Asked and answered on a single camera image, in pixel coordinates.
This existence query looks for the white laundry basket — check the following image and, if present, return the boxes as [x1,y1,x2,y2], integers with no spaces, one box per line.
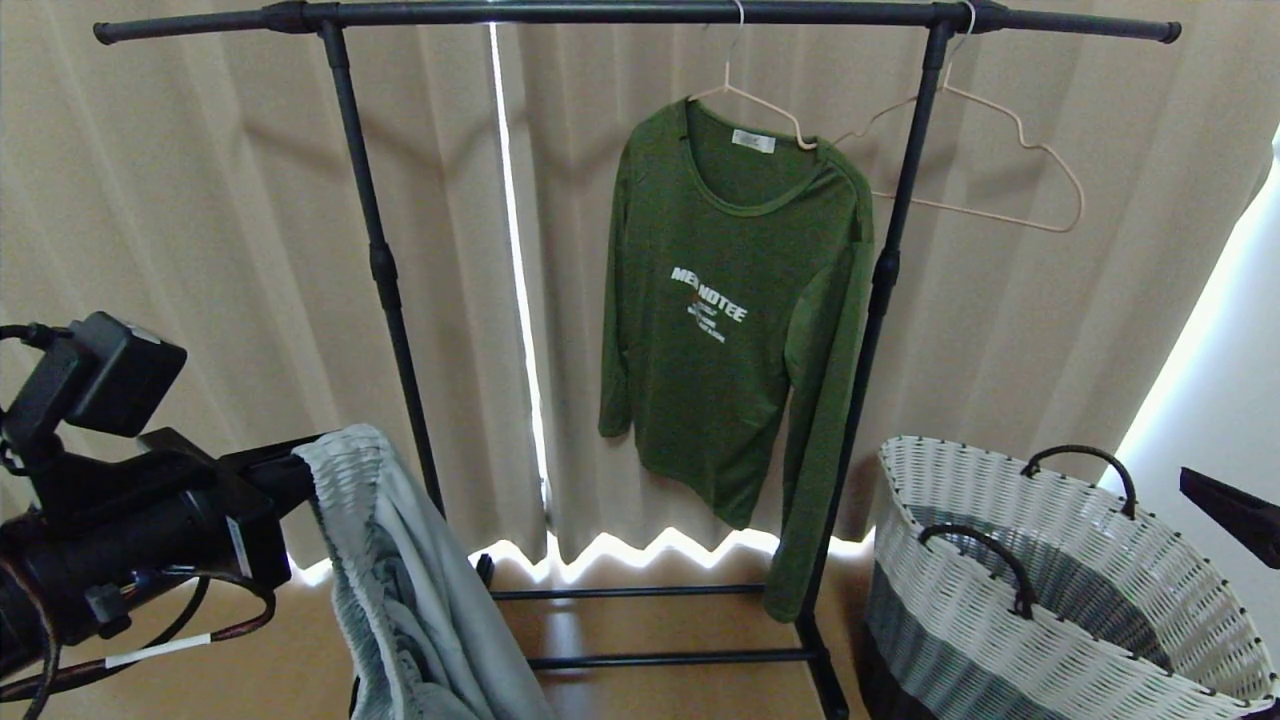
[860,435,1280,720]

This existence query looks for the green printed shirt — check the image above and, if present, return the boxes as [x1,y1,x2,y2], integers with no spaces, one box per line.
[598,97,877,624]

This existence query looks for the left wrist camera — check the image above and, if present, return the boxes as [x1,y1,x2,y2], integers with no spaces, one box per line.
[0,311,189,473]

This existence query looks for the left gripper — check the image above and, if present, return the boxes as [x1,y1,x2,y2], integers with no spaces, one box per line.
[30,448,294,633]

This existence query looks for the beige curtain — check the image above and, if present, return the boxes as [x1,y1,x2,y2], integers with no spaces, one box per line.
[0,0,1280,591]

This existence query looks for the black cable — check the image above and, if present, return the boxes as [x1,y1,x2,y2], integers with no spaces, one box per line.
[0,322,73,351]

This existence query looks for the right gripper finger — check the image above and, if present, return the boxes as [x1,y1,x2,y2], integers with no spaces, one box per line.
[1179,466,1280,570]

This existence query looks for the black clothes rack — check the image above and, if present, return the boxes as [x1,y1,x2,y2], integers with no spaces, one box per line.
[93,0,1184,720]

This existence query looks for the pale grey shorts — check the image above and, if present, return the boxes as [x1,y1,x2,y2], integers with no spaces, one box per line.
[292,423,557,720]

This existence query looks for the pink clothes hanger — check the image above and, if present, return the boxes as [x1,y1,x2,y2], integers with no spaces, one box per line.
[834,0,1087,235]
[687,0,820,152]

